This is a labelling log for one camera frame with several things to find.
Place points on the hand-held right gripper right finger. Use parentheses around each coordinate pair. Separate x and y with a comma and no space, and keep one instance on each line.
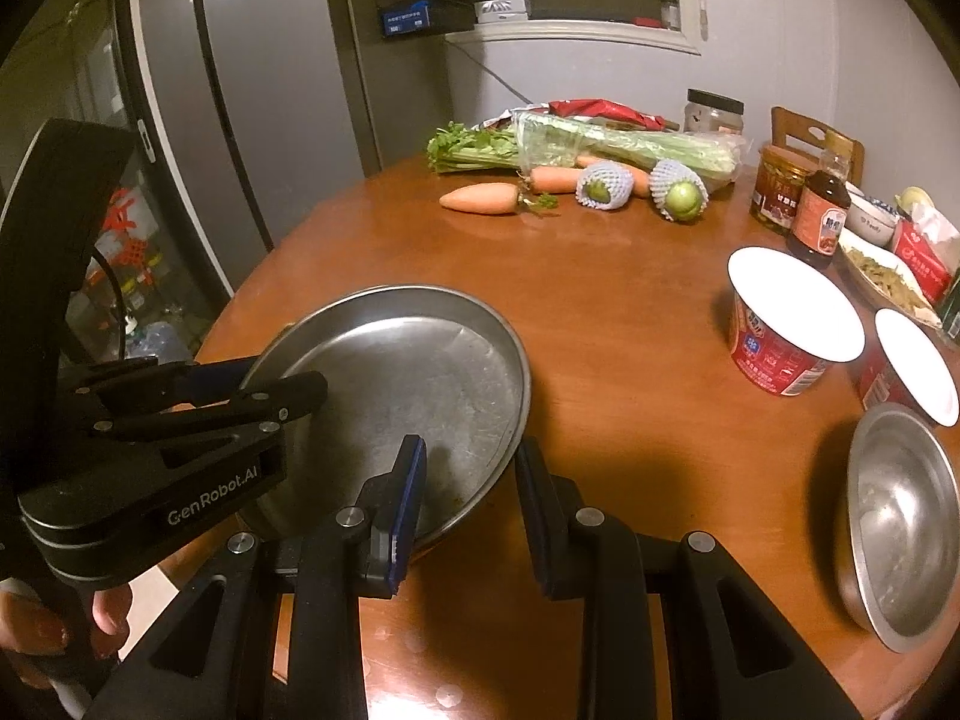
(536,510)

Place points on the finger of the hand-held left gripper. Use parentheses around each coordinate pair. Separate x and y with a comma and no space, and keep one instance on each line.
(300,390)
(217,379)

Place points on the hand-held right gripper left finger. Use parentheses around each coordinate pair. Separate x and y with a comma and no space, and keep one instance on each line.
(405,517)

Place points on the round metal plate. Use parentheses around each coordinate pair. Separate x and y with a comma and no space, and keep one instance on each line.
(420,367)

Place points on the red instant noodle bowl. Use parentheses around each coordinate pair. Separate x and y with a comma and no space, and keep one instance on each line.
(787,292)
(915,360)

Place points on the stainless steel bowl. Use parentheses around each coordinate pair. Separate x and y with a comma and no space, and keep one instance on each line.
(907,525)

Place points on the person's left hand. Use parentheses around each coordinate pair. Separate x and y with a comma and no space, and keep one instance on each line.
(109,615)

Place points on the glass door cabinet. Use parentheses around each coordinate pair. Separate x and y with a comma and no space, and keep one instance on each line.
(67,90)

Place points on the grey refrigerator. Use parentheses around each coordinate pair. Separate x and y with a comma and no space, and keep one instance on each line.
(247,105)

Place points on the carrot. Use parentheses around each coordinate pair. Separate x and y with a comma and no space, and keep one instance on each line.
(480,199)
(639,180)
(555,180)

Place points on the dark shelf unit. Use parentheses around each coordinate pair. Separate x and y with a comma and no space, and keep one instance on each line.
(405,90)

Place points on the green fruit in foam net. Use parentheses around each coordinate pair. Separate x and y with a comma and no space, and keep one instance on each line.
(604,184)
(681,191)

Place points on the celery in plastic bag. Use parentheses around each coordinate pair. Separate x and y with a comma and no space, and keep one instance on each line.
(615,139)

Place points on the blue box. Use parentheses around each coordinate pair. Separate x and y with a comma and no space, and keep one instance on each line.
(405,20)

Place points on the glass jar with red label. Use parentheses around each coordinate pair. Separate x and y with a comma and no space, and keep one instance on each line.
(780,191)

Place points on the dark sauce bottle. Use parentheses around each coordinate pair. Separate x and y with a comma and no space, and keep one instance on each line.
(819,225)

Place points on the red snack bag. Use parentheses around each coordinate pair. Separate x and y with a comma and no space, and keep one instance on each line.
(592,111)

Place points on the white plate of green vegetables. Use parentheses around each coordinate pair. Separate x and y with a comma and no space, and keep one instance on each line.
(885,277)

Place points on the white box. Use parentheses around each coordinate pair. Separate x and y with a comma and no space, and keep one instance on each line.
(501,10)

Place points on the plastic jar with black lid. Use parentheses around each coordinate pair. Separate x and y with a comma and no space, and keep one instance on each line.
(712,114)

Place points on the white ceramic bowl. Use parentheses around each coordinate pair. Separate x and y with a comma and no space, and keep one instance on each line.
(874,221)

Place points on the green drink bottle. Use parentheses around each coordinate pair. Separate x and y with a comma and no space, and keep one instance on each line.
(951,315)

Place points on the wooden chair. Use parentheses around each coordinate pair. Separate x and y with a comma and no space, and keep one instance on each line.
(795,127)

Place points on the red tissue pack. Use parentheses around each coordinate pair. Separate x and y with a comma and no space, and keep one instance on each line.
(926,255)

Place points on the pale yellow cup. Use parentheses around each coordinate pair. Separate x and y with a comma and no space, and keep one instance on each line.
(915,202)

